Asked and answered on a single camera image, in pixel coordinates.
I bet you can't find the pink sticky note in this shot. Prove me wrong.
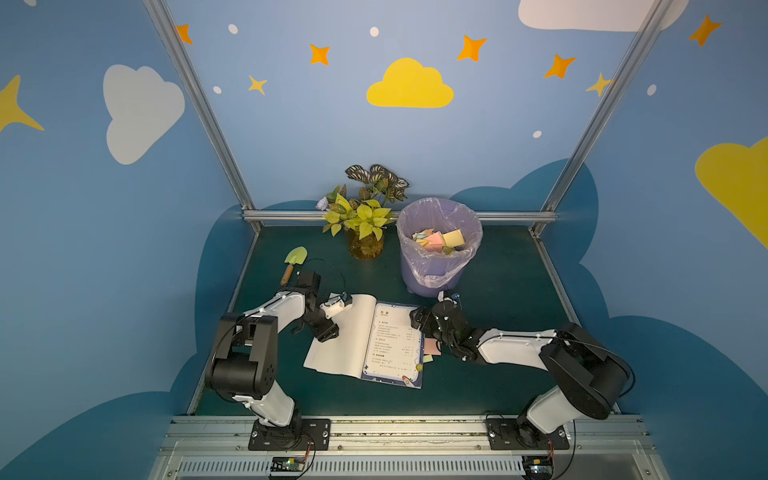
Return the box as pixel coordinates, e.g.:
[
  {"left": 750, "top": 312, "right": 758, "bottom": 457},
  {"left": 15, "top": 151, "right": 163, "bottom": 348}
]
[{"left": 423, "top": 338, "right": 441, "bottom": 356}]

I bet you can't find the book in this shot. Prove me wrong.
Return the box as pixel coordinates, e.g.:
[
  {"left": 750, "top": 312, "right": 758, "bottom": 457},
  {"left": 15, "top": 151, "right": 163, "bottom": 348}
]
[{"left": 303, "top": 294, "right": 424, "bottom": 389}]

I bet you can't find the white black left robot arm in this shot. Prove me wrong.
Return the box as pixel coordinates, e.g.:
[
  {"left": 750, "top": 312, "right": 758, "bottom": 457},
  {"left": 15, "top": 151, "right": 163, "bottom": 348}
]
[{"left": 205, "top": 271, "right": 339, "bottom": 428}]

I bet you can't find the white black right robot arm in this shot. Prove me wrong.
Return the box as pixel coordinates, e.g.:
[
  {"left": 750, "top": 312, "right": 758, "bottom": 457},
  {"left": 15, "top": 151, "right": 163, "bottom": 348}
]
[{"left": 410, "top": 297, "right": 635, "bottom": 448}]

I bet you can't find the discarded sticky notes pile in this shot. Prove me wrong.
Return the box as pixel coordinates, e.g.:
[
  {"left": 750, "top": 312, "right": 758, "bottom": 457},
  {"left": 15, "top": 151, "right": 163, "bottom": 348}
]
[{"left": 412, "top": 229, "right": 465, "bottom": 255}]

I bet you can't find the lilac bin liner bag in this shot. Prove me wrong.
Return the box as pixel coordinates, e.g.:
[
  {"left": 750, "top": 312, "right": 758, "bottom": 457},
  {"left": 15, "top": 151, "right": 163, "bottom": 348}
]
[{"left": 396, "top": 197, "right": 484, "bottom": 290}]

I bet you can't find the purple trash bin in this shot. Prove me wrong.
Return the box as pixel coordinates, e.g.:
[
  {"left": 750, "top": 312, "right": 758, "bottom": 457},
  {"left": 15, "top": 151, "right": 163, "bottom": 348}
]
[{"left": 396, "top": 197, "right": 484, "bottom": 299}]

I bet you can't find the glass vase with plants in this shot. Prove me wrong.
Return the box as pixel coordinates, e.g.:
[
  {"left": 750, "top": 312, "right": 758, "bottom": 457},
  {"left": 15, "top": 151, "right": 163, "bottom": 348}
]
[{"left": 315, "top": 164, "right": 410, "bottom": 260}]

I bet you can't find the left controller board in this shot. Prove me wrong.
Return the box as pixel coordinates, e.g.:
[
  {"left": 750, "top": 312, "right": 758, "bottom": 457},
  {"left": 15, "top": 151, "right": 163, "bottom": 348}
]
[{"left": 269, "top": 457, "right": 310, "bottom": 476}]

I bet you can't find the controller board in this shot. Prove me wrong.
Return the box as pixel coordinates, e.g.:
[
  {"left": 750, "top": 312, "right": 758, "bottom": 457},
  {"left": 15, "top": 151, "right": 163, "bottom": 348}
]
[
  {"left": 522, "top": 456, "right": 554, "bottom": 480},
  {"left": 269, "top": 457, "right": 310, "bottom": 476}
]

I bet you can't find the right controller board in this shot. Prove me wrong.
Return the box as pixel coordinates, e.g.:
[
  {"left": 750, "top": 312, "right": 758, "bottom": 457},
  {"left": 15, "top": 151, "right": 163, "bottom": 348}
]
[{"left": 522, "top": 456, "right": 554, "bottom": 480}]

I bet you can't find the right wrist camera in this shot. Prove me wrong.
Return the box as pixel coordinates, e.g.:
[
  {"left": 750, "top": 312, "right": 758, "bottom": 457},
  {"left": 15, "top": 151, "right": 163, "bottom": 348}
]
[{"left": 437, "top": 290, "right": 460, "bottom": 304}]

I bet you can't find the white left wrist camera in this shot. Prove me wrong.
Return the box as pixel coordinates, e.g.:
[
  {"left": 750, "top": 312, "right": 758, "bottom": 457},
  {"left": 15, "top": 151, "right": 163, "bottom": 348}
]
[{"left": 320, "top": 292, "right": 353, "bottom": 319}]

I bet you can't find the green trowel wooden handle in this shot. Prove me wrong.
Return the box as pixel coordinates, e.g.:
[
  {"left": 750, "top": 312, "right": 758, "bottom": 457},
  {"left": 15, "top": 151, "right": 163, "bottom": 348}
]
[{"left": 280, "top": 246, "right": 308, "bottom": 286}]

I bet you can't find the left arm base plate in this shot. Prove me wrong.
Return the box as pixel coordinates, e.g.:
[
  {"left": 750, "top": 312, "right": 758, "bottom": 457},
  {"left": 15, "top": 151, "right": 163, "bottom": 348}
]
[{"left": 248, "top": 418, "right": 332, "bottom": 452}]

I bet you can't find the aluminium back frame rail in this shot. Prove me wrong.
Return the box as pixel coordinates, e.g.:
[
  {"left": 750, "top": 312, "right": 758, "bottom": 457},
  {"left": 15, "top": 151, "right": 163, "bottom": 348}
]
[{"left": 242, "top": 209, "right": 558, "bottom": 226}]

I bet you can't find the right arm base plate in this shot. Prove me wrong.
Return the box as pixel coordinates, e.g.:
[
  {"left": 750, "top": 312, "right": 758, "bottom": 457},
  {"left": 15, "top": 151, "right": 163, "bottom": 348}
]
[{"left": 484, "top": 416, "right": 571, "bottom": 451}]

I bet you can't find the aluminium front rail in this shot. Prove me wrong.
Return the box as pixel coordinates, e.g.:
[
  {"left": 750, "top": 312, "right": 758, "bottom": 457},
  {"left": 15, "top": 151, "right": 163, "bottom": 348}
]
[{"left": 149, "top": 414, "right": 669, "bottom": 479}]

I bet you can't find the right aluminium upright post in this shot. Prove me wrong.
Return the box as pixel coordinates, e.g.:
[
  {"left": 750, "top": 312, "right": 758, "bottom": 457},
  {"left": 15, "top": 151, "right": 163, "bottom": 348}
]
[{"left": 531, "top": 0, "right": 673, "bottom": 239}]

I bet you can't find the aluminium upright post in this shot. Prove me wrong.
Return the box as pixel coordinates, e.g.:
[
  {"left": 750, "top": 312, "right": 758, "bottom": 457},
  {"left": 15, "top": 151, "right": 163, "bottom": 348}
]
[
  {"left": 143, "top": 0, "right": 262, "bottom": 235},
  {"left": 531, "top": 0, "right": 673, "bottom": 239}
]

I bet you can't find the left aluminium upright post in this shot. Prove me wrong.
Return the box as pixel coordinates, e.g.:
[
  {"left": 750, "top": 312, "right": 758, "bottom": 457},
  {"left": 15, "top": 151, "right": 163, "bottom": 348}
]
[{"left": 143, "top": 0, "right": 262, "bottom": 235}]

